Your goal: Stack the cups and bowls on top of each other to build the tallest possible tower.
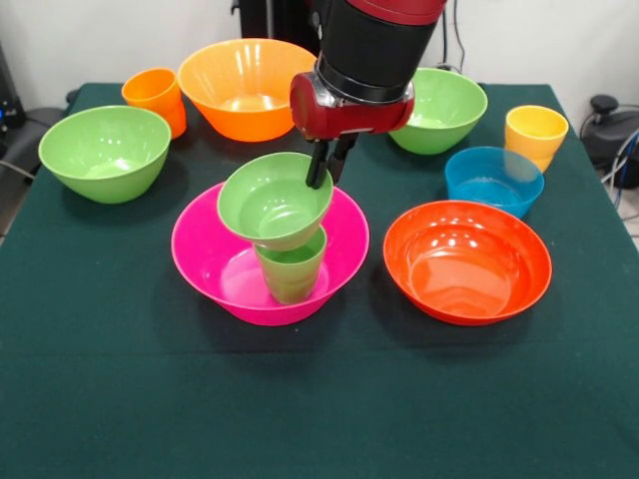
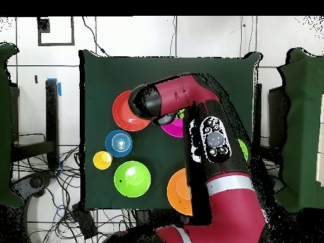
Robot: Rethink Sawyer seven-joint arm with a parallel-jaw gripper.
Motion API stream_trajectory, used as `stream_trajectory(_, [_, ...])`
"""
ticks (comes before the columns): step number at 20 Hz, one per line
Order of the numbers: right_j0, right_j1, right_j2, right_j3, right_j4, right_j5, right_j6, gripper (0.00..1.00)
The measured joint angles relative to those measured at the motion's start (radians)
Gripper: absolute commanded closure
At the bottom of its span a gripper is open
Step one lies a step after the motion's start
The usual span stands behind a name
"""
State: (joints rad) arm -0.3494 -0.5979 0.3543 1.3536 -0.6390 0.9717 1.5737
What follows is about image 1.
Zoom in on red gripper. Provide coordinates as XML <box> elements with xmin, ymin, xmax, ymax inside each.
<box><xmin>289</xmin><ymin>72</ymin><xmax>416</xmax><ymax>191</ymax></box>

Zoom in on small green plastic bowl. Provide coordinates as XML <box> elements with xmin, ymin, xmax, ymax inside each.
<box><xmin>217</xmin><ymin>152</ymin><xmax>334</xmax><ymax>252</ymax></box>

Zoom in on green plastic cup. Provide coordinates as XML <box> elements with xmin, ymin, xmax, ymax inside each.
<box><xmin>254</xmin><ymin>227</ymin><xmax>328</xmax><ymax>305</ymax></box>

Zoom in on pink plastic bowl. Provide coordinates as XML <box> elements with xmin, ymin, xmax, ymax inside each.
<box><xmin>171</xmin><ymin>182</ymin><xmax>371</xmax><ymax>327</ymax></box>

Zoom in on black computer tower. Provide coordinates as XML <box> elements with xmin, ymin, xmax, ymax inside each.
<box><xmin>0</xmin><ymin>42</ymin><xmax>27</xmax><ymax>131</ymax></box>

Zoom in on large orange plastic bowl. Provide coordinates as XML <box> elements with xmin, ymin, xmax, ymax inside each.
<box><xmin>177</xmin><ymin>39</ymin><xmax>320</xmax><ymax>143</ymax></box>

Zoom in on large green plastic bowl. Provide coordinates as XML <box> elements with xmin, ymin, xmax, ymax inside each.
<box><xmin>38</xmin><ymin>104</ymin><xmax>173</xmax><ymax>205</ymax></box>
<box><xmin>387</xmin><ymin>67</ymin><xmax>488</xmax><ymax>156</ymax></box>

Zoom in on blue plastic bowl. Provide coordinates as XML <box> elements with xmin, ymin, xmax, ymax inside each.
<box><xmin>444</xmin><ymin>146</ymin><xmax>546</xmax><ymax>220</ymax></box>

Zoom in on red plastic bowl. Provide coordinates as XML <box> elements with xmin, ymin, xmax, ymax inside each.
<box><xmin>382</xmin><ymin>200</ymin><xmax>553</xmax><ymax>327</ymax></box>

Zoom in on orange plastic cup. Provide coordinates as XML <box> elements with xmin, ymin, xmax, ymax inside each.
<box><xmin>121</xmin><ymin>67</ymin><xmax>189</xmax><ymax>141</ymax></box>

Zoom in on yellow plastic cup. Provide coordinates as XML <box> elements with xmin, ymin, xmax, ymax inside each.
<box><xmin>504</xmin><ymin>104</ymin><xmax>570</xmax><ymax>175</ymax></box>

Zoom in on dark green table cloth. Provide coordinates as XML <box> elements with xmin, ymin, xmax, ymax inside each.
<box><xmin>0</xmin><ymin>82</ymin><xmax>639</xmax><ymax>479</ymax></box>

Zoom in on dark grey floor case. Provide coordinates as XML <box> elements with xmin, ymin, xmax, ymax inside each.
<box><xmin>0</xmin><ymin>107</ymin><xmax>66</xmax><ymax>174</ymax></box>

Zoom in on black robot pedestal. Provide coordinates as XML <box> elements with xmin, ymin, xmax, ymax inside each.
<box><xmin>239</xmin><ymin>0</ymin><xmax>320</xmax><ymax>56</ymax></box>

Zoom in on black wall cable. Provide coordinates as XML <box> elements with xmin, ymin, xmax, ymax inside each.
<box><xmin>446</xmin><ymin>0</ymin><xmax>468</xmax><ymax>71</ymax></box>

